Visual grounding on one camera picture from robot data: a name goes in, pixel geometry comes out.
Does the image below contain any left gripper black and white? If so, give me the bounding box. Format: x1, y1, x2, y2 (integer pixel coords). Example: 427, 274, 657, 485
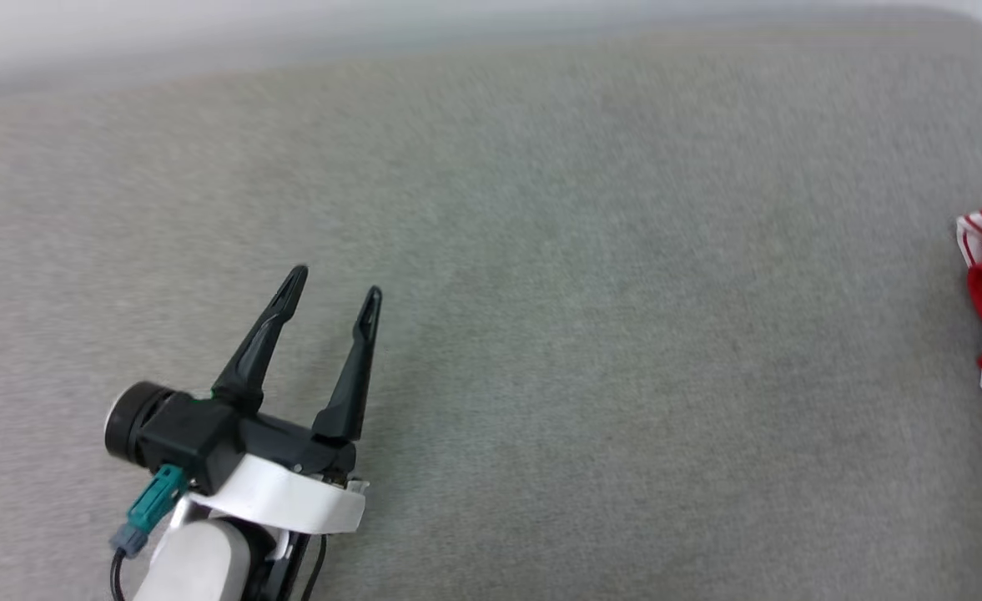
185, 265, 384, 536

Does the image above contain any grey fabric sofa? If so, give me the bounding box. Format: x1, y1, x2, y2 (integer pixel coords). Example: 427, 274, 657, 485
0, 8, 982, 601

